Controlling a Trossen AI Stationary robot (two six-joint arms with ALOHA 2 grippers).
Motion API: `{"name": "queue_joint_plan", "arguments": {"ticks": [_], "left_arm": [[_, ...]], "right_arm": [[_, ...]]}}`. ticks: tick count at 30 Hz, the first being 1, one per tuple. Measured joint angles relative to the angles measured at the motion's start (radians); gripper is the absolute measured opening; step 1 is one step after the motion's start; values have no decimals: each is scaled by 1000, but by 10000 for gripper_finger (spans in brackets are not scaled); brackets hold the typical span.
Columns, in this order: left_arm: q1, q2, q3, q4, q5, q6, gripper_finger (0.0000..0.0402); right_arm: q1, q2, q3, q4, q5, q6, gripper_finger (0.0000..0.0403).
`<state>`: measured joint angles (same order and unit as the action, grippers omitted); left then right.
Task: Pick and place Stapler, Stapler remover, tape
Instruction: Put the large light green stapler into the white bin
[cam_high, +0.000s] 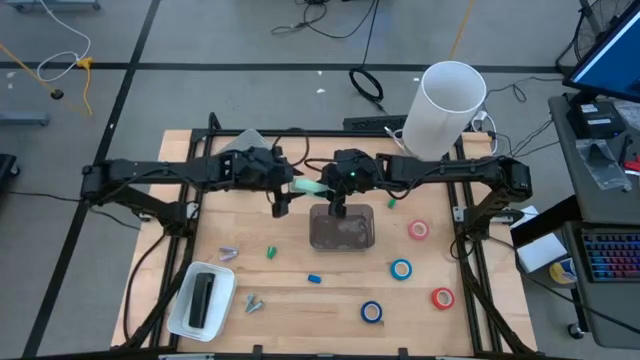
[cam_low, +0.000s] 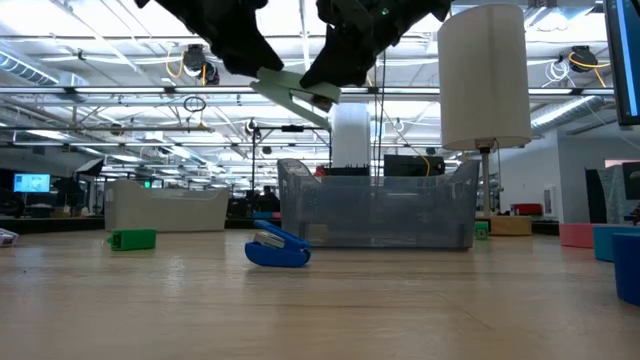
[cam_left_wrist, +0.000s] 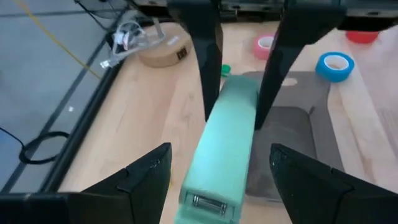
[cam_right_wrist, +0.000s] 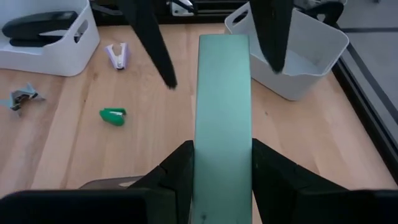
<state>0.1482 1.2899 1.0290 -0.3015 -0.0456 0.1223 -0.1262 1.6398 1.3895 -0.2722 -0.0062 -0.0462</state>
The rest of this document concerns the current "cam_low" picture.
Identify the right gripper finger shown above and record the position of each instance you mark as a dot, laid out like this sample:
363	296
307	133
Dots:
347	67

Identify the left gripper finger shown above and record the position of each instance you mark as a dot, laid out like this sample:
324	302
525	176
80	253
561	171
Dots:
235	40

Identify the mint green stapler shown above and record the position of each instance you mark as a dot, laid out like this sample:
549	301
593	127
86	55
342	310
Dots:
280	80

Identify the pink tape roll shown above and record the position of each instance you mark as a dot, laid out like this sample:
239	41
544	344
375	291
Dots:
576	236

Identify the dark blue tape roll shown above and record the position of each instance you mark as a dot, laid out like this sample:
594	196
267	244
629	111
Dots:
627	270

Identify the blue mini stapler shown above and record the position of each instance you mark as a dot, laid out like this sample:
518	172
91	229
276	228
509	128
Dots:
275	255

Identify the green mini stapler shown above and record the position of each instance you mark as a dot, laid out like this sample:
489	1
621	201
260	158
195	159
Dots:
135	240

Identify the silver staple remover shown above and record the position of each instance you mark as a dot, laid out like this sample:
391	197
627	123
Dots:
7	238

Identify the black power strip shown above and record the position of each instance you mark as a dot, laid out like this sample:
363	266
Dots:
347	171

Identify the white shade table lamp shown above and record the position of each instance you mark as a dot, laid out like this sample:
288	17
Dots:
482	75

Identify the black equipment case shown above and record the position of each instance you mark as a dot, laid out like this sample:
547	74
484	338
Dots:
407	166

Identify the smoked transparent plastic bin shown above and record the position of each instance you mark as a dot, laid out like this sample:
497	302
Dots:
380	215

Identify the light grey plastic bin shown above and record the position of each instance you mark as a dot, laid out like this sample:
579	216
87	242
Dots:
165	210

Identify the red storage box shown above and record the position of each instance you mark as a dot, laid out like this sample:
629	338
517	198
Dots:
526	209

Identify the black computer monitor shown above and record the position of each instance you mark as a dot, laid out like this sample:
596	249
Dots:
625	60

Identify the background computer monitor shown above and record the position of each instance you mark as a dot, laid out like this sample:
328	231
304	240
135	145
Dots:
31	182

